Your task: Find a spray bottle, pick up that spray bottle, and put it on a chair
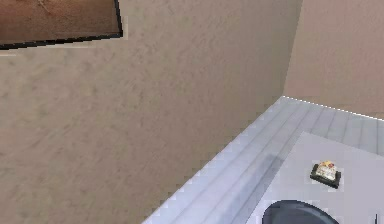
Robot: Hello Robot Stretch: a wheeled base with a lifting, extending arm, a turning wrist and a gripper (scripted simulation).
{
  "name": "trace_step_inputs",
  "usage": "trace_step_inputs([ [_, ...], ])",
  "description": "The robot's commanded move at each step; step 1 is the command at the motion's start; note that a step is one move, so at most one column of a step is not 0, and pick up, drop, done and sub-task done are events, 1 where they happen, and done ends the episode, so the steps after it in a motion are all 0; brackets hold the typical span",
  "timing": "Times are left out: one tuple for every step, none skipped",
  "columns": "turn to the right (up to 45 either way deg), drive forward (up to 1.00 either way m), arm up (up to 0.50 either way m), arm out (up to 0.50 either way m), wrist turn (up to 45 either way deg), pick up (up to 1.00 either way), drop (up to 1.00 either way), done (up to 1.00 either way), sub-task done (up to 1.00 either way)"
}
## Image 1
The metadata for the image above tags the small black box with food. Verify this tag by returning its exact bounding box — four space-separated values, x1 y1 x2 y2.
309 160 342 190

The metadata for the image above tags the white washing machine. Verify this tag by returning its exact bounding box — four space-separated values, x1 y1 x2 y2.
245 131 384 224

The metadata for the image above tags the brown black-framed wall picture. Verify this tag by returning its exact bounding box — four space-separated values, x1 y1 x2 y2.
0 0 124 51

